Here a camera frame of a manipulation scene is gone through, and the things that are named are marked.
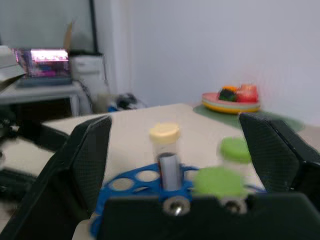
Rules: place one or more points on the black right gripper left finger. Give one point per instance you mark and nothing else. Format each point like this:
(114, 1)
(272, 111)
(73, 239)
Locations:
(75, 175)

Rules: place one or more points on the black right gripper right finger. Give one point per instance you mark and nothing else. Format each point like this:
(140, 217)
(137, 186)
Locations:
(272, 160)

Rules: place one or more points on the red liquid tube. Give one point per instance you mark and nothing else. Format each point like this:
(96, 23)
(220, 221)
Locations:
(220, 182)

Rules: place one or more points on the orange liquid tube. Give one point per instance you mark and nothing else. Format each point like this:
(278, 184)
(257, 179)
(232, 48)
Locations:
(235, 150)

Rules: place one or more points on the blue test tube rack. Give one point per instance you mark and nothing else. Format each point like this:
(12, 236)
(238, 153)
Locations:
(105, 200)

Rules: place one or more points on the cream capped tube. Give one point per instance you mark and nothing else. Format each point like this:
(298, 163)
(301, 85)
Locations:
(165, 131)

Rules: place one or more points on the yellow plate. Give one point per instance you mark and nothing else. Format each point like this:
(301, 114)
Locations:
(225, 110)

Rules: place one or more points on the pink-red toy fruit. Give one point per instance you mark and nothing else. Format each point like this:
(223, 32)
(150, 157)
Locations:
(247, 93)

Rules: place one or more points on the green placemat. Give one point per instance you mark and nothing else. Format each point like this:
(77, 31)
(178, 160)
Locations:
(215, 117)

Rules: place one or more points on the dark green-black toy ball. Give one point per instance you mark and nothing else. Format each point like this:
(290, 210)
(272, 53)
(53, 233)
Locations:
(227, 95)

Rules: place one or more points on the light green plate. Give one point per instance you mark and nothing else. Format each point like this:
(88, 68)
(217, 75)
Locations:
(212, 104)

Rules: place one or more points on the orange toy fruit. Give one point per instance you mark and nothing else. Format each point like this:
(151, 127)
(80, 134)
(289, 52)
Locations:
(228, 89)

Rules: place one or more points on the pink plate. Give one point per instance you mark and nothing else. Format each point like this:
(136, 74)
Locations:
(210, 97)

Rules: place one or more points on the white desk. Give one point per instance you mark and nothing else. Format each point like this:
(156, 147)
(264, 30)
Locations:
(37, 93)

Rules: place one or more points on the white box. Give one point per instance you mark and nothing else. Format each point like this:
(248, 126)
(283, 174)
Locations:
(86, 66)

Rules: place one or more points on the open laptop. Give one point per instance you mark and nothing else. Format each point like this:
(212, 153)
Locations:
(47, 65)

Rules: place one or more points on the brown cardboard piece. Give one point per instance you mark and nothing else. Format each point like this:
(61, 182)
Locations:
(68, 37)

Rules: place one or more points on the black upright pole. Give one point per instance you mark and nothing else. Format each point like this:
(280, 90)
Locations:
(93, 27)

